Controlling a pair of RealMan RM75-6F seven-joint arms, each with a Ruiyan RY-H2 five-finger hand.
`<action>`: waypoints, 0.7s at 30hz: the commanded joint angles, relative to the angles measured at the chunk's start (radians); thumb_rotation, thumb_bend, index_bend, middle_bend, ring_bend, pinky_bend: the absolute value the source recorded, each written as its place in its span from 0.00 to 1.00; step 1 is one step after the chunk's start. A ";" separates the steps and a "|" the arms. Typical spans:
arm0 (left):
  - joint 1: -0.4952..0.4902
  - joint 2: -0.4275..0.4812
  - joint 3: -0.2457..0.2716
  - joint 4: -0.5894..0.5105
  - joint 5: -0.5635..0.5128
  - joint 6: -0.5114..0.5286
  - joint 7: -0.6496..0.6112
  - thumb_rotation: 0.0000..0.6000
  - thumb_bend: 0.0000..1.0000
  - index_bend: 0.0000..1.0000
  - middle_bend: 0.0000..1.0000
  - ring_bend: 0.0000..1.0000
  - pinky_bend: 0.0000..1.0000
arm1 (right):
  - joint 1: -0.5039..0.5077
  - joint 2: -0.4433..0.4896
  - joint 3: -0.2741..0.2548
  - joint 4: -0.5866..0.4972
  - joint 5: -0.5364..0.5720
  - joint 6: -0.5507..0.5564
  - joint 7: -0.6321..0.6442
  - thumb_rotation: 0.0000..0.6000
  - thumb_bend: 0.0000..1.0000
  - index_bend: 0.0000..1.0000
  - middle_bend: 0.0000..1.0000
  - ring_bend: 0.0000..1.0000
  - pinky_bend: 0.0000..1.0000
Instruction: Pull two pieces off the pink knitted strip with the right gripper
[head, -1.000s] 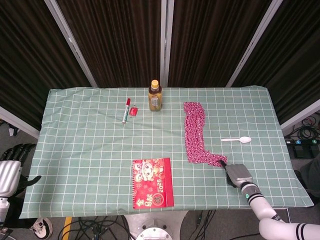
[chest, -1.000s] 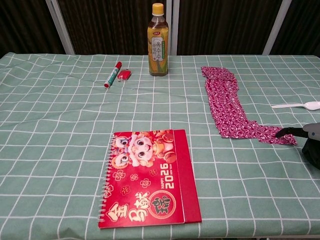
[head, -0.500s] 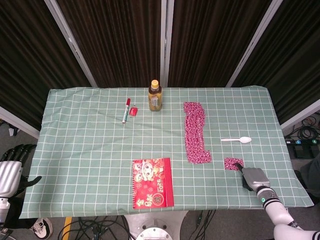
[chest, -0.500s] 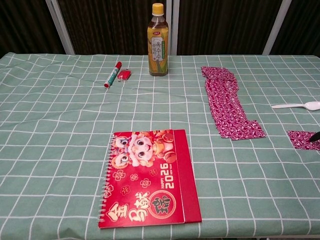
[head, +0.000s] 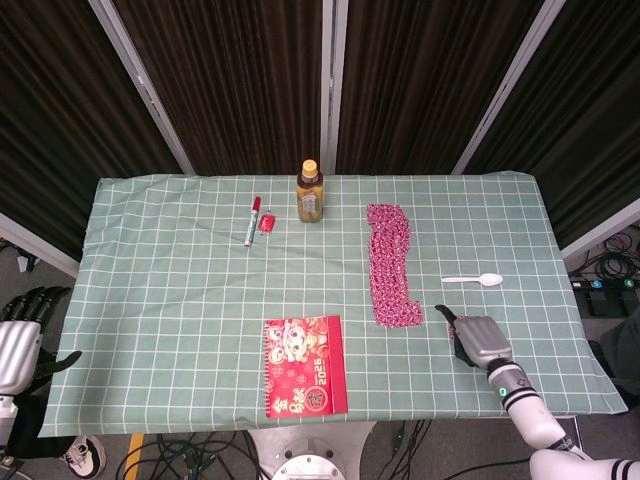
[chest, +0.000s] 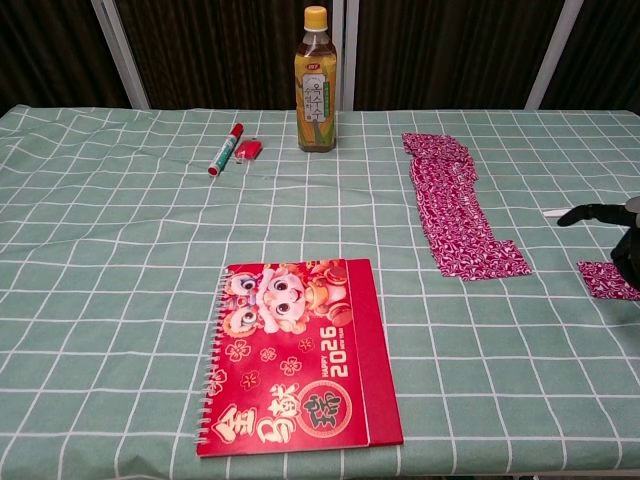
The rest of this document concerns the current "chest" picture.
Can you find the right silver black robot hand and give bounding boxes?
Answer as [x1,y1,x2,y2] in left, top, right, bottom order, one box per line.
[557,195,640,289]

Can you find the small pink cloth square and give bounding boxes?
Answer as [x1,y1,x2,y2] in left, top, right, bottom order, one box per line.
[577,260,640,302]

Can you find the red 2026 spiral calendar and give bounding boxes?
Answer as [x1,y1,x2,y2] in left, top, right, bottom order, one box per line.
[194,258,405,459]

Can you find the red white marker pen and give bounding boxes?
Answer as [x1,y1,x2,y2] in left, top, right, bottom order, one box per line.
[207,123,245,177]

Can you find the green white checked tablecloth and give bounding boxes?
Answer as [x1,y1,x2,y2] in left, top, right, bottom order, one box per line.
[0,103,640,480]

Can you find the pink patterned cloth strip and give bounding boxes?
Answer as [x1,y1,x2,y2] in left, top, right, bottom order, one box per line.
[402,131,533,282]

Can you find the yellow cap tea bottle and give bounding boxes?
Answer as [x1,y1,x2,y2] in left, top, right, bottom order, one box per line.
[293,5,337,154]

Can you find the white partition frame post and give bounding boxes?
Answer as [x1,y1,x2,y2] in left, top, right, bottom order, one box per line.
[522,0,586,111]
[91,0,151,110]
[327,0,360,111]

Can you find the dark brown curtain panel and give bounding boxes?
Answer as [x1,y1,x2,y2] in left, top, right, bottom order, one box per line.
[542,0,640,112]
[0,0,134,116]
[112,0,331,110]
[354,0,564,111]

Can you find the small red wrapped candy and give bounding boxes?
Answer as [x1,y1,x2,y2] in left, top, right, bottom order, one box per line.
[233,138,264,165]

